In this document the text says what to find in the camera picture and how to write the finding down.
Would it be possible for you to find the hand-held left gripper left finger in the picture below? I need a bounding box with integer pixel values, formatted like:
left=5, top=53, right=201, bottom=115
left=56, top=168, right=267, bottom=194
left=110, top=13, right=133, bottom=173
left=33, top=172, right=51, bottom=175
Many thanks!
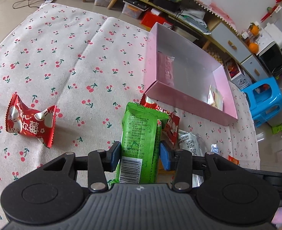
left=43, top=141, right=121, bottom=193

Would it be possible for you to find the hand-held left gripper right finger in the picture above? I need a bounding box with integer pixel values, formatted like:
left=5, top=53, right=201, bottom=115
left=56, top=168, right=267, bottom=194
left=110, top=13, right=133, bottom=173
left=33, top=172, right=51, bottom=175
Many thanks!
left=160, top=141, right=238, bottom=192

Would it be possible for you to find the silver white snack packet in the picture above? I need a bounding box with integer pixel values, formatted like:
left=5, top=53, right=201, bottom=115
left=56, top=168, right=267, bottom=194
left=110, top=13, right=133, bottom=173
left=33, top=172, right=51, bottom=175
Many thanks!
left=178, top=129, right=206, bottom=187

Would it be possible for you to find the red candy packet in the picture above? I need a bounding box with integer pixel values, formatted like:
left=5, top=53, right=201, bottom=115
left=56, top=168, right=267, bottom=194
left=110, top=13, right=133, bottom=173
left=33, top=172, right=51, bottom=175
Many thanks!
left=5, top=92, right=57, bottom=148
left=140, top=93, right=180, bottom=146

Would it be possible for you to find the green snack packet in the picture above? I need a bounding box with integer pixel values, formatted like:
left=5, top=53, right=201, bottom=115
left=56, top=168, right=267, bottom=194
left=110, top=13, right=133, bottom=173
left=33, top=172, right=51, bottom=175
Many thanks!
left=111, top=102, right=169, bottom=185

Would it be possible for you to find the pink cardboard box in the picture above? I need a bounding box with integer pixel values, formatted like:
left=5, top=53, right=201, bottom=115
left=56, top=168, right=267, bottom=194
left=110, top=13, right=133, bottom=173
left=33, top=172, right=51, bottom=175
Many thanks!
left=143, top=22, right=238, bottom=127

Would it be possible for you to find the clear packet with pale snack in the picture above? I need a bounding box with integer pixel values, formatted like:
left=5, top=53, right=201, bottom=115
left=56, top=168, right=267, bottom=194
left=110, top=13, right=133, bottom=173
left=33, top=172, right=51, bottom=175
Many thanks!
left=207, top=85, right=224, bottom=111

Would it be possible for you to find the green paper item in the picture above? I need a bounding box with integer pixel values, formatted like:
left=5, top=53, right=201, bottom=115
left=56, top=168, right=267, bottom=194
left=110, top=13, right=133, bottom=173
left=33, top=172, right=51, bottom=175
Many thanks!
left=271, top=123, right=282, bottom=135

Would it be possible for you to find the blue plastic stool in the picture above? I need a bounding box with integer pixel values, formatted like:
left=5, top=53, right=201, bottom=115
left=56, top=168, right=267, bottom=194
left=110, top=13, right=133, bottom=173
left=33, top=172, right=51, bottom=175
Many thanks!
left=241, top=77, right=282, bottom=128

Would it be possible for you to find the cherry print cloth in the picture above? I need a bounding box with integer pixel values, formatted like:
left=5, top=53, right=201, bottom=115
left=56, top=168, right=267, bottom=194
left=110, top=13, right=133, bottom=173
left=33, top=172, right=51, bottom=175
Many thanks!
left=0, top=3, right=261, bottom=230

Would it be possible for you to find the white toy crate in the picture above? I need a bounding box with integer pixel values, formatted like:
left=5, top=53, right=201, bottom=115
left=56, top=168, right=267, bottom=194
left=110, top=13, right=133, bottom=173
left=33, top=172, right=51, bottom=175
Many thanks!
left=223, top=59, right=251, bottom=89

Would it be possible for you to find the yellow egg tray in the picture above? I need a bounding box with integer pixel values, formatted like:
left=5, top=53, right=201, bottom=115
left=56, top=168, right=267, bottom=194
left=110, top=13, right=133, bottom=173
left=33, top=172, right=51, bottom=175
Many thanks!
left=204, top=47, right=224, bottom=64

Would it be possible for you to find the white microwave oven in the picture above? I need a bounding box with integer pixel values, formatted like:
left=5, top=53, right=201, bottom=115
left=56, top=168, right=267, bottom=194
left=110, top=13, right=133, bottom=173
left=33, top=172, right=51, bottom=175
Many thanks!
left=257, top=23, right=282, bottom=77

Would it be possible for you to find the long wooden drawer cabinet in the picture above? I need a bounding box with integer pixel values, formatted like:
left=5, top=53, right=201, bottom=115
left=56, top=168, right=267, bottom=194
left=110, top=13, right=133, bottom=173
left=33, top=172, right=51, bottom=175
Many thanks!
left=60, top=0, right=272, bottom=83

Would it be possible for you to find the red cardboard box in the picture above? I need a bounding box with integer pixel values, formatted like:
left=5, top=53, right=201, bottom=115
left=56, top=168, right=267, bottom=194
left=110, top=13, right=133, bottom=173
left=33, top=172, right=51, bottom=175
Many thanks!
left=141, top=11, right=170, bottom=28

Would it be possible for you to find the stack of papers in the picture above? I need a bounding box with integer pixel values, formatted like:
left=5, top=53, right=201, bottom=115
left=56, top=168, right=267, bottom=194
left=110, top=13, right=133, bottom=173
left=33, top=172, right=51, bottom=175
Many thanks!
left=179, top=7, right=212, bottom=35

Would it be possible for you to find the black storage box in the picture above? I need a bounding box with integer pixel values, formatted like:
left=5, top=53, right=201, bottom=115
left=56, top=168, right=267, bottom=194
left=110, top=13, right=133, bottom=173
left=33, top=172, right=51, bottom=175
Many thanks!
left=153, top=0, right=182, bottom=11

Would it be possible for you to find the black cable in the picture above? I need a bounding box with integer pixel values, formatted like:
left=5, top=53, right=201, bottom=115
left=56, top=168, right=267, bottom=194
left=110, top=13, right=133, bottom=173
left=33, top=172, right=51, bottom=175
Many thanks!
left=12, top=0, right=49, bottom=9

